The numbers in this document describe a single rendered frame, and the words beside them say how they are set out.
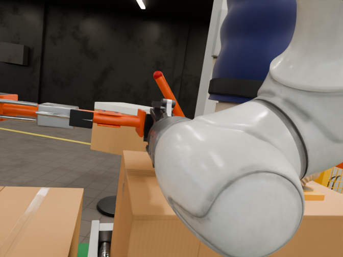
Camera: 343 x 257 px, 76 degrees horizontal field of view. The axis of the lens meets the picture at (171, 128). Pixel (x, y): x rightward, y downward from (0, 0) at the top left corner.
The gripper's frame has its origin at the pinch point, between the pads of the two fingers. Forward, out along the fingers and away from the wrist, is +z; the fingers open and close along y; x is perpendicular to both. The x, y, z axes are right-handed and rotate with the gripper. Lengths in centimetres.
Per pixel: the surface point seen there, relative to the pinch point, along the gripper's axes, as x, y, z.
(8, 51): -383, -81, 968
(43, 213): -33, 53, 50
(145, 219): -2.7, 13.3, -19.7
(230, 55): 16.3, -18.8, -3.3
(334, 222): 38.4, 14.1, -20.9
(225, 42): 16.6, -22.9, 1.1
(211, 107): 62, -4, 93
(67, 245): -19, 53, 28
